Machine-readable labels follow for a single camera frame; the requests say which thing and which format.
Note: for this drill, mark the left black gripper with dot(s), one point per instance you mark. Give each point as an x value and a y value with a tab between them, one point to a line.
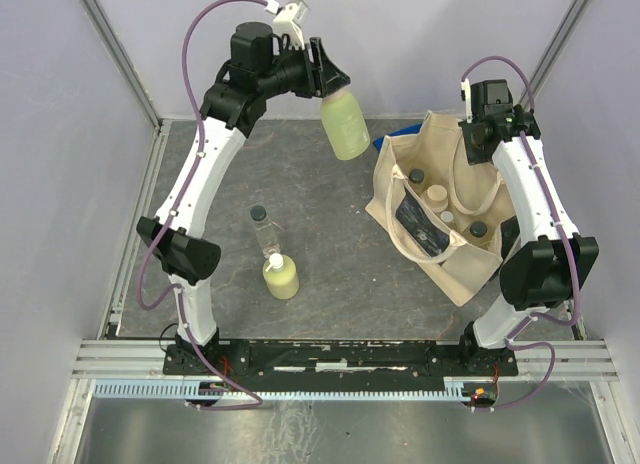
322	75

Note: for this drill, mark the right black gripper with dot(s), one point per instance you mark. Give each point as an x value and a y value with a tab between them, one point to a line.
473	157

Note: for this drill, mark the green bottle beige flip cap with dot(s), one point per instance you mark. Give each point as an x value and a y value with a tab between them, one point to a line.
344	125

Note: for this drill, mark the beige jar wide lid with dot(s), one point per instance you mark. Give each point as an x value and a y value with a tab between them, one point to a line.
436	197

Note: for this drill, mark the beige canvas tote bag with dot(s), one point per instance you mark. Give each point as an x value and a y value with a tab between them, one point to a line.
456	262

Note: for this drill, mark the silver round bottle white cap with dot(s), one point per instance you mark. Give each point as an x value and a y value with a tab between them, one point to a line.
447	218

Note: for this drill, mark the clear square bottle back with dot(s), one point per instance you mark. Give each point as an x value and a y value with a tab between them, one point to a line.
478	229

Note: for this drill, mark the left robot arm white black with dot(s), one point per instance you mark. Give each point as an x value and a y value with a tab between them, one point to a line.
262	65

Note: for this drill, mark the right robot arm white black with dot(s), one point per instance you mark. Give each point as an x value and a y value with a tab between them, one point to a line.
553	260

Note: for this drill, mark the blue cloth behind bag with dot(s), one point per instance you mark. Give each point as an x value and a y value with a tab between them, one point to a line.
410	130

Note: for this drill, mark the clear square bottle dark cap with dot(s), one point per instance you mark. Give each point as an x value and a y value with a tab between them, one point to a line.
265	231

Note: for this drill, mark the yellow green pump bottle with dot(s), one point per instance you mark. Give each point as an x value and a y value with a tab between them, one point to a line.
280	275

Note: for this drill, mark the small circuit board red led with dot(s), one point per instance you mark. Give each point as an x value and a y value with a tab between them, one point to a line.
483	396

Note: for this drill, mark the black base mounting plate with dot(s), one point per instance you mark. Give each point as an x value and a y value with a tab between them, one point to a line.
240	359

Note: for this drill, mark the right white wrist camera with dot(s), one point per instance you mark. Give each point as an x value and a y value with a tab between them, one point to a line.
466	96

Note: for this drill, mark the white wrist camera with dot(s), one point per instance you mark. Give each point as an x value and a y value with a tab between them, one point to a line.
288	19
466	96

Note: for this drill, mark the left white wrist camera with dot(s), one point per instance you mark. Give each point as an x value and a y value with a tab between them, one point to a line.
288	19

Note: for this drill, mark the right aluminium frame post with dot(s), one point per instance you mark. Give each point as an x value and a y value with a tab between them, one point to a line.
550	56

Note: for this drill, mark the aluminium frame post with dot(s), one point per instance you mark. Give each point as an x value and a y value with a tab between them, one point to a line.
550	56
116	50

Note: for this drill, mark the left aluminium frame post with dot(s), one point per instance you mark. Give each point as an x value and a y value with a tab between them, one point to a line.
116	50

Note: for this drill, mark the light blue cable duct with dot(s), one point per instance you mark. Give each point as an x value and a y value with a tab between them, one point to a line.
339	386

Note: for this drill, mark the aluminium front rail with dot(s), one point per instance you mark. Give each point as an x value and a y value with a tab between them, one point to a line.
143	359

